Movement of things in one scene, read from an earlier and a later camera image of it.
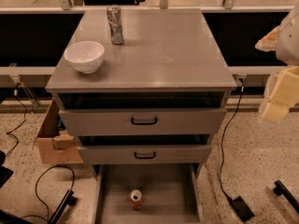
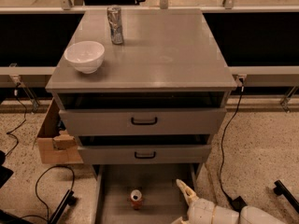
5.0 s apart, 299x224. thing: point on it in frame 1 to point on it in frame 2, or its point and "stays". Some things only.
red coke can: (135, 200) stays
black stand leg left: (68, 199) stays
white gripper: (289, 44) to (202, 211)
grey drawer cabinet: (157, 98) stays
